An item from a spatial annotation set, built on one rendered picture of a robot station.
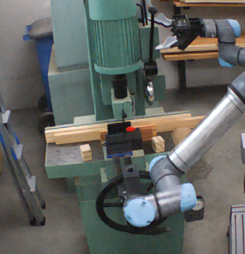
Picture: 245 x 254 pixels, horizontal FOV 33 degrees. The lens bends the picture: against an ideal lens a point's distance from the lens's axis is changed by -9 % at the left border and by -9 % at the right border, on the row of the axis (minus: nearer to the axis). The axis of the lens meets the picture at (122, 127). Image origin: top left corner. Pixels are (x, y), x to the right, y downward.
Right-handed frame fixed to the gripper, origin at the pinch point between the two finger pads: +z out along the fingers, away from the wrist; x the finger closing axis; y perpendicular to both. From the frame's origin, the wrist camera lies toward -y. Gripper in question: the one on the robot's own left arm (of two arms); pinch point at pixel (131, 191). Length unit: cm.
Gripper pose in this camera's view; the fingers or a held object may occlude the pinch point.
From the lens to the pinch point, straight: 145.7
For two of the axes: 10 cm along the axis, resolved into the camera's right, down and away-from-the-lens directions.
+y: 1.2, 9.9, -0.2
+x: 9.9, -1.2, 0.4
